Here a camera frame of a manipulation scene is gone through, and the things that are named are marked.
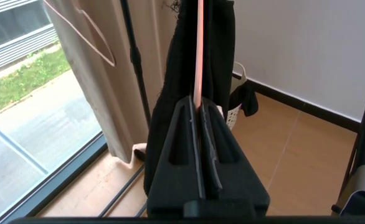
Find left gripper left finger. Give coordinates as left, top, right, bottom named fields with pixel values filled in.
left=147, top=95, right=206, bottom=218

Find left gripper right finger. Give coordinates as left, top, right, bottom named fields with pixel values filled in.
left=201, top=98, right=270, bottom=216

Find black shorts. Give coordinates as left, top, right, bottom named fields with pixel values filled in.
left=143, top=0, right=236, bottom=197

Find pink clothes hanger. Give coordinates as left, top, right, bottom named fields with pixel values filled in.
left=193, top=0, right=205, bottom=109
left=42, top=0, right=117, bottom=68

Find white laundry basket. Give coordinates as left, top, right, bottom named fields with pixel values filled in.
left=225, top=61, right=249, bottom=131

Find black clothes rack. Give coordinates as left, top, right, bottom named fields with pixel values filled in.
left=98, top=0, right=152, bottom=218

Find beige curtain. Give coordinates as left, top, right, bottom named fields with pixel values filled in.
left=44, top=0, right=183, bottom=170

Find window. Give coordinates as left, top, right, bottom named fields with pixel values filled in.
left=0, top=0, right=108, bottom=224

